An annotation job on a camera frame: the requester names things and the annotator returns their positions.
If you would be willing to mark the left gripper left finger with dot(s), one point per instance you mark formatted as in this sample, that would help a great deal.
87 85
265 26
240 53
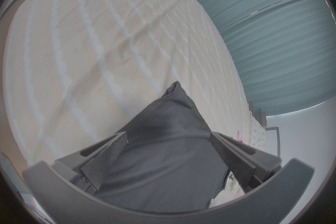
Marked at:
105 157

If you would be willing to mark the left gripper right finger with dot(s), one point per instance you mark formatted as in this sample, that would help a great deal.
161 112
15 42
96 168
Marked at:
236 157

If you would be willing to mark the black garment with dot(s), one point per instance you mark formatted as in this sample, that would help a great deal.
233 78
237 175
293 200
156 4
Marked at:
168 160

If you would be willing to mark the bed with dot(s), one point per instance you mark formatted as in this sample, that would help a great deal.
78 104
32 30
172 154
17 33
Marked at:
91 47

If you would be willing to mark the pink garment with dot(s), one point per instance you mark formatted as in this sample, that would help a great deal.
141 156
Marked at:
239 135

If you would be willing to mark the white printed pyjama garment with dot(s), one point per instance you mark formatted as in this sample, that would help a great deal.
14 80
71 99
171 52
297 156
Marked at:
233 186

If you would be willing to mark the white printed pillow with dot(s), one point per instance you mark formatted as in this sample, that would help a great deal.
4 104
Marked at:
258 133

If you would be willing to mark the blue-green curtain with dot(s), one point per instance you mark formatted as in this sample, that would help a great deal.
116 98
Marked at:
262 34

